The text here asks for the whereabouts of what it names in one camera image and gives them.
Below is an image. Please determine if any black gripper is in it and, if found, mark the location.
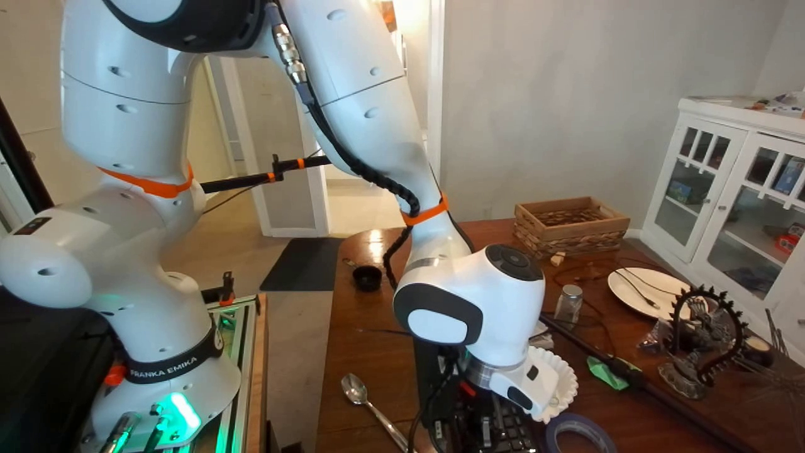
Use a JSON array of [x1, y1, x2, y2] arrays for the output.
[[413, 340, 496, 453]]

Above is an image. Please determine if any black computer keyboard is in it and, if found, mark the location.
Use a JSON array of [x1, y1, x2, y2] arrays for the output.
[[450, 392, 540, 453]]

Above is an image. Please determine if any silver metal spoon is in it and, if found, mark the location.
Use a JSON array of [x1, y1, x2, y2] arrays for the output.
[[337, 369, 414, 453]]

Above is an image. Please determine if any white scalloped bowl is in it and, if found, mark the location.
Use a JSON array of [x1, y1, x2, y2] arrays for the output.
[[526, 342, 581, 426]]

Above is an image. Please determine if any small black cup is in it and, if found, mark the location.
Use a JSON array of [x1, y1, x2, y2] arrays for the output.
[[348, 265, 384, 295]]

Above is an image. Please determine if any blue tape roll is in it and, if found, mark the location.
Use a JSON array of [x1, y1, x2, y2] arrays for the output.
[[543, 411, 620, 453]]

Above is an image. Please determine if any green plastic item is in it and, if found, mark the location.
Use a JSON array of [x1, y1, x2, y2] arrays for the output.
[[584, 352, 631, 394]]

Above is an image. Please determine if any wicker wooden basket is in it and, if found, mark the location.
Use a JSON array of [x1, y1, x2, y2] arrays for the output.
[[509, 193, 634, 261]]

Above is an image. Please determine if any cream round plate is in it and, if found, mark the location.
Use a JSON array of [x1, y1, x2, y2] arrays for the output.
[[604, 265, 692, 321]]

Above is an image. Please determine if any black gear-shaped metal holder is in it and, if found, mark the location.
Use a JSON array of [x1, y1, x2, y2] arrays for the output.
[[657, 285, 750, 402]]

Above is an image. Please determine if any small dark candle jar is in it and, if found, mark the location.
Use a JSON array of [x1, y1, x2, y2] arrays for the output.
[[741, 335, 777, 367]]

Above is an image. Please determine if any white glass-door cabinet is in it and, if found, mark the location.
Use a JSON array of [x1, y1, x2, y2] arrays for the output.
[[638, 95, 805, 367]]

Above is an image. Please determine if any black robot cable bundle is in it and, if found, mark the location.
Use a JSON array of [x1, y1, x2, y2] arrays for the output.
[[265, 0, 424, 292]]

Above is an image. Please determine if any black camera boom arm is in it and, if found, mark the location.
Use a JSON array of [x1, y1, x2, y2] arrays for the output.
[[199, 150, 333, 196]]

